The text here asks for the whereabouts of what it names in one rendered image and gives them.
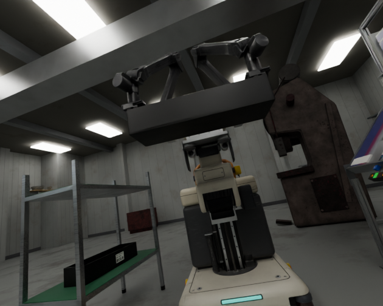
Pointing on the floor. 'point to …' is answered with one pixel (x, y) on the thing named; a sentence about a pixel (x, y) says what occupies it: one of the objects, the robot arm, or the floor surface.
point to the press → (313, 153)
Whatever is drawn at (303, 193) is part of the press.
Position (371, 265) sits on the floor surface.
